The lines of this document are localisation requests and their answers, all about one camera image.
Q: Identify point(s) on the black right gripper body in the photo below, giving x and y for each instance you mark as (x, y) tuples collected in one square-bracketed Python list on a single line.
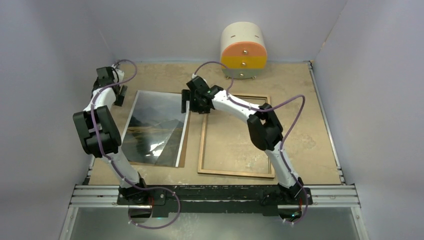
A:
[(196, 104)]

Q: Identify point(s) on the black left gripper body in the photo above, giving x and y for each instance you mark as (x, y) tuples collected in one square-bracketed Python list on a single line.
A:
[(119, 86)]

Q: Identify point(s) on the landscape photo print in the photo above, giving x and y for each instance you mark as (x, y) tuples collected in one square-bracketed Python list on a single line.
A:
[(155, 129)]

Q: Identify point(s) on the wooden picture frame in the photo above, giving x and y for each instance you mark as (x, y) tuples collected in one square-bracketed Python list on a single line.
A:
[(226, 149)]

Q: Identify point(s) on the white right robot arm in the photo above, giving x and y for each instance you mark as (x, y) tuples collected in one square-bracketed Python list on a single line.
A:
[(264, 127)]

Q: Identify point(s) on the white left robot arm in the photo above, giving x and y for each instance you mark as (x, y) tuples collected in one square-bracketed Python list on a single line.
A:
[(100, 136)]

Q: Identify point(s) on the brown backing board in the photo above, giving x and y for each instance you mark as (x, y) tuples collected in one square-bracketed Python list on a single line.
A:
[(185, 142)]

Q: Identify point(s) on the small round drawer cabinet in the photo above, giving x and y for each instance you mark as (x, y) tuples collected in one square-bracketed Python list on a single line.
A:
[(242, 50)]

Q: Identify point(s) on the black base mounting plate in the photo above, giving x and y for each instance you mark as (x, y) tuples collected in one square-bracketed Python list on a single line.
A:
[(267, 200)]

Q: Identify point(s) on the aluminium rail frame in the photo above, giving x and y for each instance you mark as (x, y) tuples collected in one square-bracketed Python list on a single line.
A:
[(335, 214)]

